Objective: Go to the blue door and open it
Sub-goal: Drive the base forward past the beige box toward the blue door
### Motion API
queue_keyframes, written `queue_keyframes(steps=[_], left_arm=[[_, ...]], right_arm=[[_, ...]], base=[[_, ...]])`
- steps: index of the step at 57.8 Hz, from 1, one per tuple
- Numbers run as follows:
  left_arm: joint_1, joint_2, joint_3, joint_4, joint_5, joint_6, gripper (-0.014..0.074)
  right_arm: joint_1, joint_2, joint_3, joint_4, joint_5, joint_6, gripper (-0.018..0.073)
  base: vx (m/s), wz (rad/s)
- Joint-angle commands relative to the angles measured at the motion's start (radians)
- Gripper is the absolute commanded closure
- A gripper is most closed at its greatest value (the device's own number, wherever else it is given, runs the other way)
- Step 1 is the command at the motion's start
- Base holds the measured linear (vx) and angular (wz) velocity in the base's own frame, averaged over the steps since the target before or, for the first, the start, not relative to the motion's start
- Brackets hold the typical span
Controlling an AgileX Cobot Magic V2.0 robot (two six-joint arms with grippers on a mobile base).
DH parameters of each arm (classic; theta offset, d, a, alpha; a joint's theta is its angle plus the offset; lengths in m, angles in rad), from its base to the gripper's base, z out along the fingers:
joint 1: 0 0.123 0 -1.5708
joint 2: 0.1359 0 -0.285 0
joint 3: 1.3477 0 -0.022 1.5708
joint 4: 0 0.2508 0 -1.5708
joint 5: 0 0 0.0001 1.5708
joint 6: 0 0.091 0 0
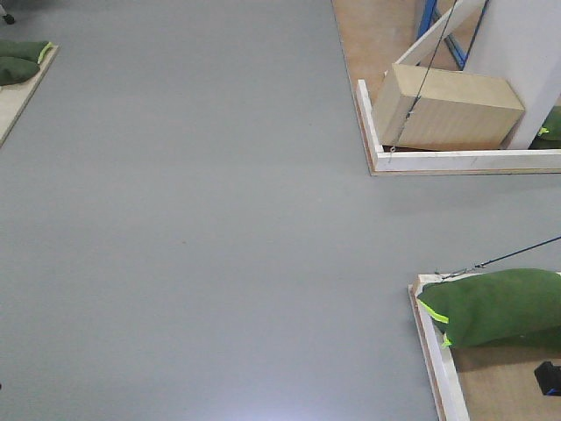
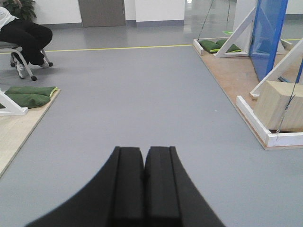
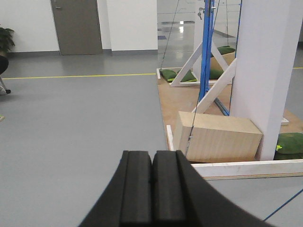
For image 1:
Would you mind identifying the blue metal frame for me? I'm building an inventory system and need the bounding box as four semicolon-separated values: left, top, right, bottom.
414;1;489;70

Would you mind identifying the dark tension rope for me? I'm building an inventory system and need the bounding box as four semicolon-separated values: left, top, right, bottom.
389;0;464;153

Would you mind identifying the plywood platform upper right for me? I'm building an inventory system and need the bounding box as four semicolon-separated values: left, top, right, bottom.
330;0;561;177

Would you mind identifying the white frame lower right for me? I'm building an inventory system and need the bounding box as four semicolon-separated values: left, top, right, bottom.
409;275;470;421

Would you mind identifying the plywood platform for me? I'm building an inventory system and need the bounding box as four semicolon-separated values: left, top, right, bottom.
330;0;561;177
1;46;59;146

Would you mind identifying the white diagonal wooden brace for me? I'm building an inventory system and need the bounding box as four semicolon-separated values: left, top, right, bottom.
395;0;485;66

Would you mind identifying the white wooden base frame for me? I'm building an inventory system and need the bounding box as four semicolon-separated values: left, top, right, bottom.
354;79;560;175

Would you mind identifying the green sandbag behind panel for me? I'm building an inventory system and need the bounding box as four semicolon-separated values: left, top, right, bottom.
529;106;561;150

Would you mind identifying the wooden box block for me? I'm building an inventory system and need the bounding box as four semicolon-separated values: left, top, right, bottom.
373;64;524;152

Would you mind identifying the green sandbag near right platform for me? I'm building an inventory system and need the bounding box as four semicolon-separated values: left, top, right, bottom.
417;268;560;351

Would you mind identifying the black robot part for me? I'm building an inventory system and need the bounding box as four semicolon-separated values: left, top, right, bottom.
534;361;561;396

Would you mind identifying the white wall panel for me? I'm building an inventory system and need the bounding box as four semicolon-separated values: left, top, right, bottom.
465;0;560;149

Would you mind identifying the plywood platform left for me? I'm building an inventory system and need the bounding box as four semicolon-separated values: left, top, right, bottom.
1;46;59;146

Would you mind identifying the green sandbag top left lower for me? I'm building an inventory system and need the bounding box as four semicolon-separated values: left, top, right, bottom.
0;57;40;86

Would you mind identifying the blue rope lower right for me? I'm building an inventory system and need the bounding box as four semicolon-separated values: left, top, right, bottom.
434;235;561;276

